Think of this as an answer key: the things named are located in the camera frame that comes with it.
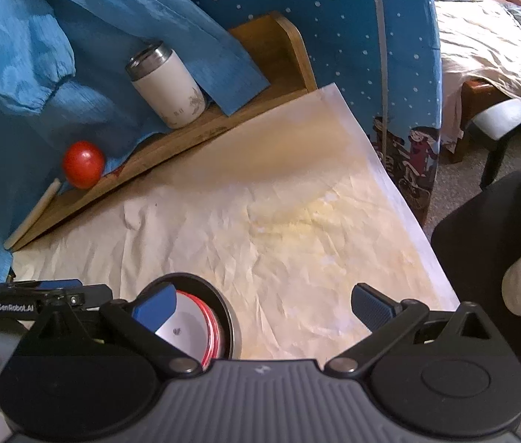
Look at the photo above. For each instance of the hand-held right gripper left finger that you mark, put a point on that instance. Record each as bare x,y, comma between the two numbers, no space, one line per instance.
154,309

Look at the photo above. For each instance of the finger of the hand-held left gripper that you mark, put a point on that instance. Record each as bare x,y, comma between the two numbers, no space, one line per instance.
48,283

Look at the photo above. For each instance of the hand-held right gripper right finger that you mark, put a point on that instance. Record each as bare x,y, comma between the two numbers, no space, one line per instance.
373,309

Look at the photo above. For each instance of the white bowl with red rim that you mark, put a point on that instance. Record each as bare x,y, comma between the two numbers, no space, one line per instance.
191,327

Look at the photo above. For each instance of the steel bowl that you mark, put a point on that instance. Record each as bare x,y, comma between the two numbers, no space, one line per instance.
228,314

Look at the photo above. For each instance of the red tomato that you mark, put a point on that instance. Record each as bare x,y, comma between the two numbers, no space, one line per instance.
83,164

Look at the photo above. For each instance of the black office chair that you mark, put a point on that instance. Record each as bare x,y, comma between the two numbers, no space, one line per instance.
477,230

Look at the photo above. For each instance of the white paper sheet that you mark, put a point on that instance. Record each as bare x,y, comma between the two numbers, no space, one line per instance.
265,221

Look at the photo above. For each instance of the wooden shelf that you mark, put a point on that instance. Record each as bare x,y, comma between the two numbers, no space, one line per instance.
195,124

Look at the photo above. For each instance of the white tumbler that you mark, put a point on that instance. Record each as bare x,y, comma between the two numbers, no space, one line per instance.
168,87

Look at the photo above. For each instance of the blue cloth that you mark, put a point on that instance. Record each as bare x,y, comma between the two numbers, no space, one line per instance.
57,55

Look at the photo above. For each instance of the blue dotted printed panel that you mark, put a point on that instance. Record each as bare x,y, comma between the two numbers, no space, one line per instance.
334,32

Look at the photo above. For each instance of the bed with white sheets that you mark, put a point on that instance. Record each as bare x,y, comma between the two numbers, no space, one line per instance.
486,41

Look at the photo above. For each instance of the wooden bed frame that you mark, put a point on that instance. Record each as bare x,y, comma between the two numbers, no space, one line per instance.
470,101

